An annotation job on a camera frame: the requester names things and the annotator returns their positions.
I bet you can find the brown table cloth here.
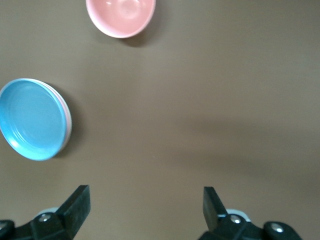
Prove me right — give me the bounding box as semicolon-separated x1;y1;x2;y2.
0;0;320;240

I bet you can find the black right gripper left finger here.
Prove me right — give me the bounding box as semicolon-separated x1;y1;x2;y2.
13;184;91;240

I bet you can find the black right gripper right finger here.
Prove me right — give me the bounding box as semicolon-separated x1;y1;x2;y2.
198;186;265;240

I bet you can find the blue plate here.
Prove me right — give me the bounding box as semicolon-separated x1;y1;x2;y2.
0;78;67;161

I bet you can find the beige plate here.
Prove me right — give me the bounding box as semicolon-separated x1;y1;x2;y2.
32;78;73;154

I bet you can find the pink bowl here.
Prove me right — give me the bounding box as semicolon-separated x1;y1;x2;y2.
85;0;156;39

